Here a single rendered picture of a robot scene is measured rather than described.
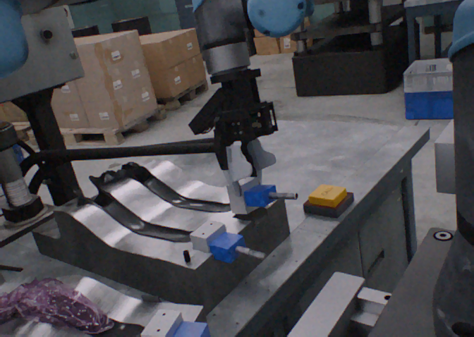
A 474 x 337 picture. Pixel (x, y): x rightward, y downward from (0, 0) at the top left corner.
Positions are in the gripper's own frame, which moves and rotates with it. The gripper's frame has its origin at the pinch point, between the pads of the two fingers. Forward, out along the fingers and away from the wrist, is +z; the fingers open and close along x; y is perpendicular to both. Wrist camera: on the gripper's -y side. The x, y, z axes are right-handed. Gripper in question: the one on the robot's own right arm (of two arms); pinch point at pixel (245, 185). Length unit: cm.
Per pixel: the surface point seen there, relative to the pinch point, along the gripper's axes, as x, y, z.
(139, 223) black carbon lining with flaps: -9.6, -20.5, 4.5
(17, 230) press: -11, -71, 8
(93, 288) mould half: -27.0, -11.3, 8.1
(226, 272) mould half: -10.1, 0.8, 12.2
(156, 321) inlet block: -27.6, 3.7, 10.7
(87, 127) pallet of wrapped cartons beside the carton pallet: 201, -364, 2
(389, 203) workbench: 57, -1, 23
